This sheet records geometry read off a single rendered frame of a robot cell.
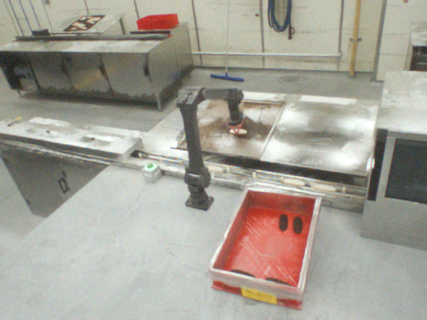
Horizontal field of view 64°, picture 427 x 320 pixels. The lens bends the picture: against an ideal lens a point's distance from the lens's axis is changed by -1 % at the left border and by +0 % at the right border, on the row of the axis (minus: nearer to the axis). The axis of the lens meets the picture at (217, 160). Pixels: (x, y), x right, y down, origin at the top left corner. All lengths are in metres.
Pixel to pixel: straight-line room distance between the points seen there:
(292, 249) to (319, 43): 4.15
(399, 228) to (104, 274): 1.12
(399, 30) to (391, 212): 3.64
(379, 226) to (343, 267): 0.21
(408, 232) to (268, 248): 0.51
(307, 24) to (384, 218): 4.10
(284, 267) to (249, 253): 0.14
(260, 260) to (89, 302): 0.64
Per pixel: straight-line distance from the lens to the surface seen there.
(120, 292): 1.38
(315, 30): 5.21
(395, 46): 4.86
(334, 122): 1.96
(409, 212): 1.37
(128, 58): 4.56
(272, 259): 1.35
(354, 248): 1.43
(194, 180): 1.53
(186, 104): 1.38
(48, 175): 2.66
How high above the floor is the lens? 1.86
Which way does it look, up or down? 33 degrees down
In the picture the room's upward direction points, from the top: 8 degrees counter-clockwise
